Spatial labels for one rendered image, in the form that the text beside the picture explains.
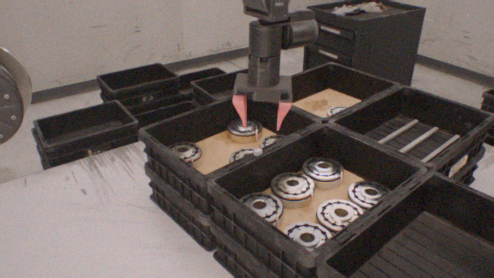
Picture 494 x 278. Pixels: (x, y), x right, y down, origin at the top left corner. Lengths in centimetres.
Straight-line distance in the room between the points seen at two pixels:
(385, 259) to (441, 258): 11
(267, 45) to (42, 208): 84
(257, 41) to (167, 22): 335
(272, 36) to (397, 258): 50
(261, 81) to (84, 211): 70
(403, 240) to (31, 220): 94
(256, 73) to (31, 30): 312
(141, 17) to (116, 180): 275
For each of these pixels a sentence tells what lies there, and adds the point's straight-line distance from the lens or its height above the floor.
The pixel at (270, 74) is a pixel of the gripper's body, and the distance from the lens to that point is 71.
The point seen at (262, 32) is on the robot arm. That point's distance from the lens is 69.
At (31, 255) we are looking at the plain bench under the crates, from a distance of 114.
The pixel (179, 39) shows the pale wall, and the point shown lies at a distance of 411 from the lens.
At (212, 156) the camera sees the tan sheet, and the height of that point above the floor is 83.
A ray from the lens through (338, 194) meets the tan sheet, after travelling 100.
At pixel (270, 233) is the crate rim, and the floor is 92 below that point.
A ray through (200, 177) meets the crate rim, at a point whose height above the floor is 93.
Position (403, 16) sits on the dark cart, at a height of 87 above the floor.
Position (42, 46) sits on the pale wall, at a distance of 376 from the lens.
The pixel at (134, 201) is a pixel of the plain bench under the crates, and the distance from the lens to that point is 121.
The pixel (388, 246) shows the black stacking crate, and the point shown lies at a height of 83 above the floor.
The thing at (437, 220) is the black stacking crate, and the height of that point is 83.
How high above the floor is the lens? 143
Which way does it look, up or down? 30 degrees down
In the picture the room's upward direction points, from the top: straight up
